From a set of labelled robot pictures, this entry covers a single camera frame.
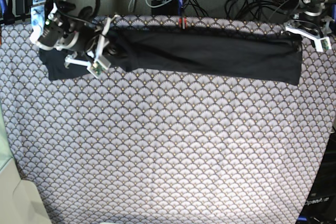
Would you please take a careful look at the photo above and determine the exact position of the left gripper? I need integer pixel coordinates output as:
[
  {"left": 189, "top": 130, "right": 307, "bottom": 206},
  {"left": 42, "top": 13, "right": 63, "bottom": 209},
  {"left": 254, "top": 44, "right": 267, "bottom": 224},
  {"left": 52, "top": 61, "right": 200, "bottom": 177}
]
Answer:
[{"left": 285, "top": 11, "right": 335, "bottom": 52}]

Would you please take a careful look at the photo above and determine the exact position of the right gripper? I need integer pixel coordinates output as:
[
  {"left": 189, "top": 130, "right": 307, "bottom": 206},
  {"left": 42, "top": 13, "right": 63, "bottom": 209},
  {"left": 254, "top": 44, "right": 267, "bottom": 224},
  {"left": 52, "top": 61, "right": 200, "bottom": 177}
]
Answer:
[{"left": 36, "top": 15, "right": 118, "bottom": 79}]

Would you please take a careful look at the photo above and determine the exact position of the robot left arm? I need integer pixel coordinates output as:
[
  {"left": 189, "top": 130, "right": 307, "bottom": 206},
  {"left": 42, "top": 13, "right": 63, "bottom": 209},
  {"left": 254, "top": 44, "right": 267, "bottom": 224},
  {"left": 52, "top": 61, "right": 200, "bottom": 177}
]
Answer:
[{"left": 284, "top": 0, "right": 334, "bottom": 52}]

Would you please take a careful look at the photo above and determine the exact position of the blue clamp left edge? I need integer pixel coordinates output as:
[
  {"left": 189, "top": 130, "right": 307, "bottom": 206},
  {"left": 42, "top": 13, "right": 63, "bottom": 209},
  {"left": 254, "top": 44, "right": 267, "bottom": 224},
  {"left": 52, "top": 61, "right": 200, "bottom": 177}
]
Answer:
[{"left": 0, "top": 0, "right": 33, "bottom": 26}]

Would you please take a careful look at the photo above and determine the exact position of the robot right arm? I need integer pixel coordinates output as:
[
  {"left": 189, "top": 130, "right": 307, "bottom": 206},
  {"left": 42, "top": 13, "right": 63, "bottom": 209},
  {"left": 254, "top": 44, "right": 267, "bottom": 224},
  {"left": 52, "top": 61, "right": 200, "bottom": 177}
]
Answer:
[{"left": 30, "top": 0, "right": 119, "bottom": 78}]

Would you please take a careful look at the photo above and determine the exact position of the dark grey T-shirt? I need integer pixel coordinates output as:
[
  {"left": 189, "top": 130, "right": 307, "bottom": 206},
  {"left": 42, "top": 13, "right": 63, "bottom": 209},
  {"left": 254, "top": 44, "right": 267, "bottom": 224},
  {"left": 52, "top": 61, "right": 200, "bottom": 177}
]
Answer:
[{"left": 39, "top": 28, "right": 304, "bottom": 86}]

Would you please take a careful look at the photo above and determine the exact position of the fan patterned tablecloth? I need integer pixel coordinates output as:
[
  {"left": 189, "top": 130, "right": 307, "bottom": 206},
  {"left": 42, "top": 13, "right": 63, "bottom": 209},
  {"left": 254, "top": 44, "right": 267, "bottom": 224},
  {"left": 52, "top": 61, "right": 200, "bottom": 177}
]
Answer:
[{"left": 1, "top": 24, "right": 335, "bottom": 223}]

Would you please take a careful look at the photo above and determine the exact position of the black OpenArm case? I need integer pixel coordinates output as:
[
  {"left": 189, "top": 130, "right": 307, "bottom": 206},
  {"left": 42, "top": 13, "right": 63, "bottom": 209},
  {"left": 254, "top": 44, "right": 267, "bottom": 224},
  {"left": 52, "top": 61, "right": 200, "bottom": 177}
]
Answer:
[{"left": 296, "top": 132, "right": 335, "bottom": 223}]

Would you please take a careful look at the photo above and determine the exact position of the orange table clamp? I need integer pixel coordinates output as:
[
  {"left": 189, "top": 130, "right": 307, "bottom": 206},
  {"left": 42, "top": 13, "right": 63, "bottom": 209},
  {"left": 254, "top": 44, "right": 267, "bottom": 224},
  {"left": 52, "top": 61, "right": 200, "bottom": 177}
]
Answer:
[{"left": 178, "top": 17, "right": 187, "bottom": 30}]

